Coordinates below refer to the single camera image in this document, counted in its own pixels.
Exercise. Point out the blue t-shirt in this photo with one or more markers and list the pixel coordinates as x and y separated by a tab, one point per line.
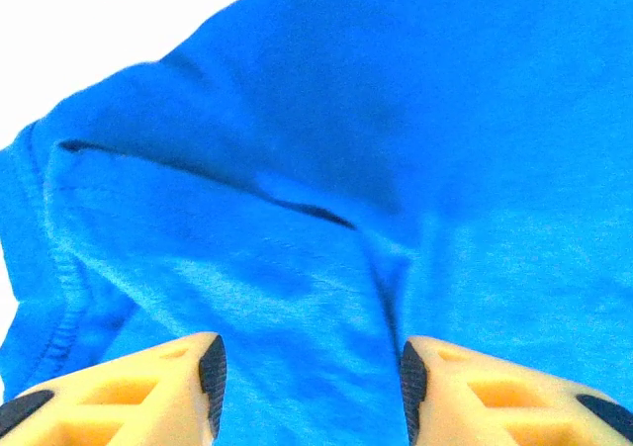
346	169

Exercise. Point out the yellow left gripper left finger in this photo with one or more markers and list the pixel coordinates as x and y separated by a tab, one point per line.
123	401

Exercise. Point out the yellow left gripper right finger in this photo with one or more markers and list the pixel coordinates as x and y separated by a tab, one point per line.
494	406

